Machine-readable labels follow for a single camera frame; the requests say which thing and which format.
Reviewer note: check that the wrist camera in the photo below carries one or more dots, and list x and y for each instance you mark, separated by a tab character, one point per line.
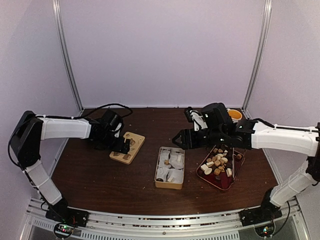
116	132
195	117

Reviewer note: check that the metal tongs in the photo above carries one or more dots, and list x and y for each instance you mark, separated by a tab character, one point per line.
233	164

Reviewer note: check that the patterned mug yellow inside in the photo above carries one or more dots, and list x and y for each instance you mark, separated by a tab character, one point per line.
234	114

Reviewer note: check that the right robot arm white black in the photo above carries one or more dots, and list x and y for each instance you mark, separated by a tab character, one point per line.
212	125

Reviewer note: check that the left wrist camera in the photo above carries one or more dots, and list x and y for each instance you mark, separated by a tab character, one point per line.
116	132

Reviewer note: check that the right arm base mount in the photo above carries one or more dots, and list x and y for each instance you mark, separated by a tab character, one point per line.
258	215

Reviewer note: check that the round brown chocolate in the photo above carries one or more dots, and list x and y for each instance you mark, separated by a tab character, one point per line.
217	171

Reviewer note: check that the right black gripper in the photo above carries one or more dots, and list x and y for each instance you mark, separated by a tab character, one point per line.
186	133

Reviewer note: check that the tan tin box with paper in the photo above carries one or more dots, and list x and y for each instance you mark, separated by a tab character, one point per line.
174	169

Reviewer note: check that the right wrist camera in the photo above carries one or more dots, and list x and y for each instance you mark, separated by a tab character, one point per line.
195	117

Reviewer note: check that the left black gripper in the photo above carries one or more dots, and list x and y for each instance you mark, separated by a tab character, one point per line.
118	148

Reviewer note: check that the white chocolate block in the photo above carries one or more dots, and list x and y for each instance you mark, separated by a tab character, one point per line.
207	170

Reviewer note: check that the red rectangular tray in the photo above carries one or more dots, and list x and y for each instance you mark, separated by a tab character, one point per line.
220	156

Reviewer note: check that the left aluminium frame post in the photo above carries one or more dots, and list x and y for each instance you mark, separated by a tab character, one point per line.
65	54

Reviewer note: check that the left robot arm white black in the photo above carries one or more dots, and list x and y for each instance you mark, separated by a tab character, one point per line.
32	130

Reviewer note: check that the tan bear tin lid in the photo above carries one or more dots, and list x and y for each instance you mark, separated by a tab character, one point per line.
136	142

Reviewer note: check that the aluminium frame post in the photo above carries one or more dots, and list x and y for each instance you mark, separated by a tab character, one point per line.
65	54
263	36

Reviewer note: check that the front aluminium rail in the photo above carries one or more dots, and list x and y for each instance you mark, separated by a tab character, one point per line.
225	225

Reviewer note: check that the right aluminium frame post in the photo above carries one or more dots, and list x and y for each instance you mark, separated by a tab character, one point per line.
263	36

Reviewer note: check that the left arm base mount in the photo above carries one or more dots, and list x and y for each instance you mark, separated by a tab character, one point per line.
70	216

